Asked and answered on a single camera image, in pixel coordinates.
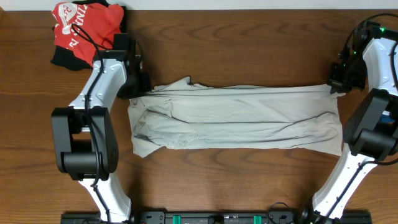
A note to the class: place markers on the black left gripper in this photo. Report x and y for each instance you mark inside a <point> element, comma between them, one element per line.
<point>144,87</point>

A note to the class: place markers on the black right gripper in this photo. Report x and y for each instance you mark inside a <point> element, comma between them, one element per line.
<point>339,85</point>

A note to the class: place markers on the beige t-shirt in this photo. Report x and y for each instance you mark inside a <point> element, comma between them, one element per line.
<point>183,115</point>

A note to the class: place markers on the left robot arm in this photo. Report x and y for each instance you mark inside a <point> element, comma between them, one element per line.
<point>85,143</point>

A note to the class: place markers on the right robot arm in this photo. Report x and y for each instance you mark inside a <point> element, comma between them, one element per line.
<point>370,135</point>

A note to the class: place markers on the red printed t-shirt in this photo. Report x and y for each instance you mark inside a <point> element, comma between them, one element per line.
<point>84,31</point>

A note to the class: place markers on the black folded garment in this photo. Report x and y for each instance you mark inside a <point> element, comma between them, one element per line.
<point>62,59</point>

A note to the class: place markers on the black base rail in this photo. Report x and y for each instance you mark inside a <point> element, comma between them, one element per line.
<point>275,215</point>

